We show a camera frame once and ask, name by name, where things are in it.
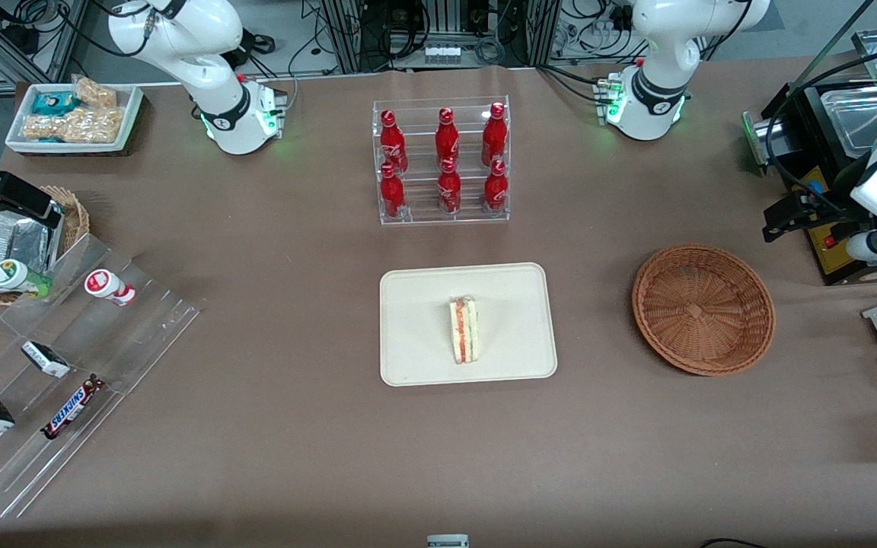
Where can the red cola bottle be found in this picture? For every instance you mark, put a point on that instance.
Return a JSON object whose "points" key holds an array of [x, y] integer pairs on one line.
{"points": [[392, 144], [449, 190], [391, 194], [495, 189], [447, 138], [494, 135]]}

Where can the small white grey device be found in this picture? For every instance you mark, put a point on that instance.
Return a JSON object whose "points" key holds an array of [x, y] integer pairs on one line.
{"points": [[448, 541]]}

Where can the black sandwich press machine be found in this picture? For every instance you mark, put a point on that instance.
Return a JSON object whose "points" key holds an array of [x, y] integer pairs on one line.
{"points": [[827, 152]]}

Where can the Snickers chocolate bar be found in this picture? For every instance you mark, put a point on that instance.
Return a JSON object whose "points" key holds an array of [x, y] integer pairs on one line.
{"points": [[71, 407]]}

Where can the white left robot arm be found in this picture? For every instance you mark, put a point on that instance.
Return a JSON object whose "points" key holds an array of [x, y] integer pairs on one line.
{"points": [[659, 76]]}

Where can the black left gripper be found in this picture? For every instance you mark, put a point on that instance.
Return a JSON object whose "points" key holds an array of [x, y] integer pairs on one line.
{"points": [[837, 204]]}

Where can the triangle sandwich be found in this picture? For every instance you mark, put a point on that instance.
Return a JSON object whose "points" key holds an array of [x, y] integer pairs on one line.
{"points": [[464, 331]]}

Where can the cream plastic tray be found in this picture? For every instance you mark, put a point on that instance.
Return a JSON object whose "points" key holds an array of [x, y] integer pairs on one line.
{"points": [[416, 327]]}

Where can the teal snack packet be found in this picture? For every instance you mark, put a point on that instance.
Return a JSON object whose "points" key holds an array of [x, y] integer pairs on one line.
{"points": [[54, 103]]}

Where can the brown round wicker basket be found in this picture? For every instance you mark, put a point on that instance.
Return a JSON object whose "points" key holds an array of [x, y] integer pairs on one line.
{"points": [[701, 308]]}

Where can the large rice cracker pack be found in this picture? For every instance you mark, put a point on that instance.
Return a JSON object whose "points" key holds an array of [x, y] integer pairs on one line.
{"points": [[77, 125]]}

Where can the light tan wicker basket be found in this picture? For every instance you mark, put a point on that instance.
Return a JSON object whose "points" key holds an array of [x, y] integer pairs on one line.
{"points": [[77, 217]]}

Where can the white rectangular snack bin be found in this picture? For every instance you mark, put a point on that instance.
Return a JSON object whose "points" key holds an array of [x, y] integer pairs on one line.
{"points": [[130, 114]]}

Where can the red white yogurt bottle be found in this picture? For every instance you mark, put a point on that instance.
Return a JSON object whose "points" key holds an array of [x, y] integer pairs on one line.
{"points": [[106, 285]]}

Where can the green white-capped drink bottle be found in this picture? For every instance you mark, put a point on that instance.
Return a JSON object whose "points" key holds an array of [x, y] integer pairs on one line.
{"points": [[11, 275]]}

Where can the white power strip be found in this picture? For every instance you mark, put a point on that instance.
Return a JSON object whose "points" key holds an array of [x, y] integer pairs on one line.
{"points": [[441, 55]]}

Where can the clear acrylic stepped display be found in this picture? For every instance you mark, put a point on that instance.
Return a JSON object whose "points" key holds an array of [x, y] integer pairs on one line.
{"points": [[119, 342]]}

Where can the small rice cracker pack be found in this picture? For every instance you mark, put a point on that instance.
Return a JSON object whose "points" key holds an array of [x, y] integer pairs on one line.
{"points": [[96, 93]]}

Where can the clear acrylic bottle rack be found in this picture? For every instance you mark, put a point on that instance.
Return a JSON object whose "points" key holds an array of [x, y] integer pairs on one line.
{"points": [[416, 217]]}

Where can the aluminium frame equipment rack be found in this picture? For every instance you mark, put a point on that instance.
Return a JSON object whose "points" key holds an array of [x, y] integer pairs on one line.
{"points": [[347, 34]]}

